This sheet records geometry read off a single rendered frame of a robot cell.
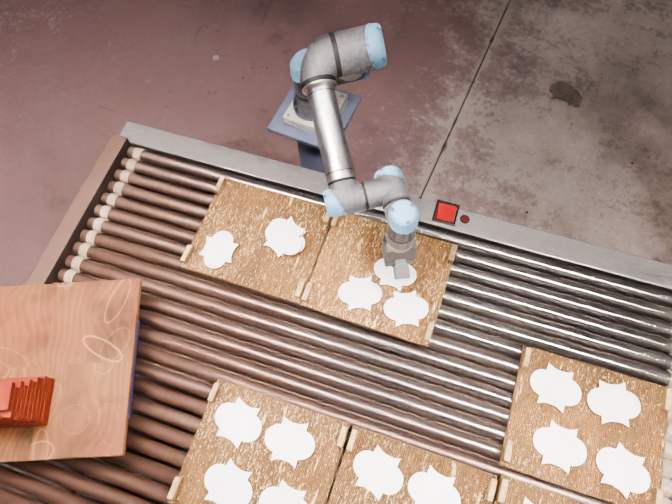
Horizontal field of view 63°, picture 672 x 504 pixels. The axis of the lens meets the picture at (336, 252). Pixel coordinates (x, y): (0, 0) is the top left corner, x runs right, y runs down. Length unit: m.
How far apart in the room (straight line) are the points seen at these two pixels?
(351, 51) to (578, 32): 2.48
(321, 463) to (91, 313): 0.79
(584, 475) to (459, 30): 2.70
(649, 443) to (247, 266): 1.26
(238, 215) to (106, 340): 0.57
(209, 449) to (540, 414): 0.94
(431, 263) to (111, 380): 1.00
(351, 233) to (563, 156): 1.72
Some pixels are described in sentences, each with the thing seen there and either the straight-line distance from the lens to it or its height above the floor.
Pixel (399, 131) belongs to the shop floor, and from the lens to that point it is 3.17.
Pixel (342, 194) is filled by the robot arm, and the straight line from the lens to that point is 1.43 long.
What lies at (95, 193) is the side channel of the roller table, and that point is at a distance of 2.07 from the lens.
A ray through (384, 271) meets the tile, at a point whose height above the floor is 0.95.
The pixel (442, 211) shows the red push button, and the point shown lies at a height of 0.93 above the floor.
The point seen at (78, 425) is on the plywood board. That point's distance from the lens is 1.71.
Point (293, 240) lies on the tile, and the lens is 1.78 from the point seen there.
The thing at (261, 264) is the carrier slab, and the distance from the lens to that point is 1.79.
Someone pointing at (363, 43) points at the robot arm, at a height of 1.47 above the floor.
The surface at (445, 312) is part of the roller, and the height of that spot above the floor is 0.92.
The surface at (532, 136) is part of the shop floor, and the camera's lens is 3.28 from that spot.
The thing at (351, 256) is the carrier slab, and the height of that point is 0.94.
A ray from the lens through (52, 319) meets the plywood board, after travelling 1.83.
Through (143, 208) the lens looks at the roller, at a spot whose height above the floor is 0.92.
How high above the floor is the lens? 2.56
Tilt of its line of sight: 66 degrees down
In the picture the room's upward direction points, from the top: 6 degrees counter-clockwise
